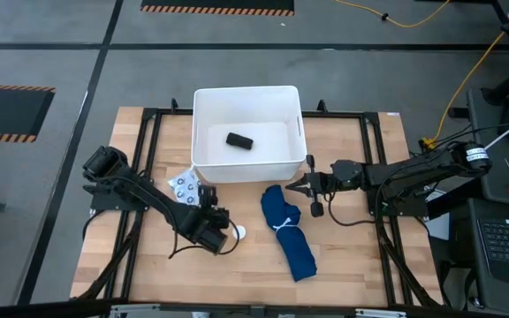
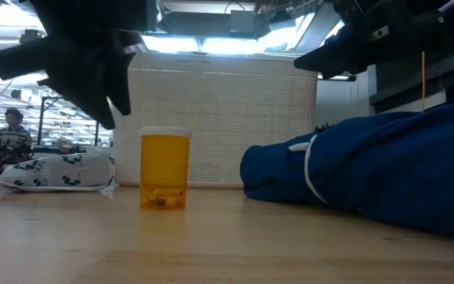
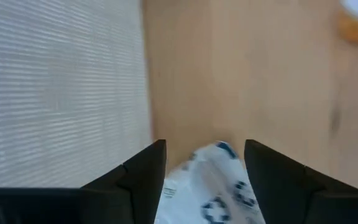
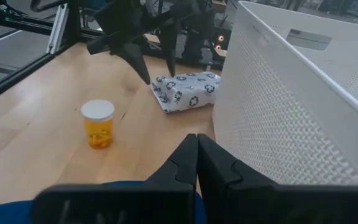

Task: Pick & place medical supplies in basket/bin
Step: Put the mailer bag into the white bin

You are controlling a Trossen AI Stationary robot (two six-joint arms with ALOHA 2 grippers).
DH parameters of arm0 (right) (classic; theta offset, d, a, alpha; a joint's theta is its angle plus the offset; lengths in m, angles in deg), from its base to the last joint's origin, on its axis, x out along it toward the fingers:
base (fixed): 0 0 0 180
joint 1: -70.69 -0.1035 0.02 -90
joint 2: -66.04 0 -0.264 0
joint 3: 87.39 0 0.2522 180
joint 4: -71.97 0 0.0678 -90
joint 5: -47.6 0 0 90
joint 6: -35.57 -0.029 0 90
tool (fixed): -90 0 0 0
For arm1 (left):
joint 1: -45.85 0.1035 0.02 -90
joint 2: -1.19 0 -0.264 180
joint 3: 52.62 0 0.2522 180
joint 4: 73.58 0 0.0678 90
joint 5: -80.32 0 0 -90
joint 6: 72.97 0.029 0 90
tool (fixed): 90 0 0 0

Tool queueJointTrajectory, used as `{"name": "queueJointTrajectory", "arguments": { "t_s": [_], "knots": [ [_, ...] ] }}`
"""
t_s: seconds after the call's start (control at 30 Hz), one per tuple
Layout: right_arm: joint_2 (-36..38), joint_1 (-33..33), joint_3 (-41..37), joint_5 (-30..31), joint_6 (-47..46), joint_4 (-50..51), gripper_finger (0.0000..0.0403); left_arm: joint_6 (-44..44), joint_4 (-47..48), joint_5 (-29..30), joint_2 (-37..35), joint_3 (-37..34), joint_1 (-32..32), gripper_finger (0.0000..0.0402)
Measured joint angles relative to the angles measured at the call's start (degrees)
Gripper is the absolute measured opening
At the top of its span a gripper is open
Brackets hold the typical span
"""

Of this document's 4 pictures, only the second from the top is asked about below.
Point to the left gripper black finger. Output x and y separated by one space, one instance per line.
77 71
118 67

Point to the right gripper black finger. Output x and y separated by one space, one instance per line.
337 47
361 63

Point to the white perforated plastic basket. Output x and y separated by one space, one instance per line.
231 118

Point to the white cabinet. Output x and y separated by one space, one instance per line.
341 102

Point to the black metal stand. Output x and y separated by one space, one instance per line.
41 118

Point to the dark grey cabinet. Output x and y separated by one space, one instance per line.
447 75

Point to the person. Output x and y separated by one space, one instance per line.
14 138

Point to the white printed supply packet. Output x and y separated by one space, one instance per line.
57 171

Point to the orange pill bottle white cap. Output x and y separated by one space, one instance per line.
164 165

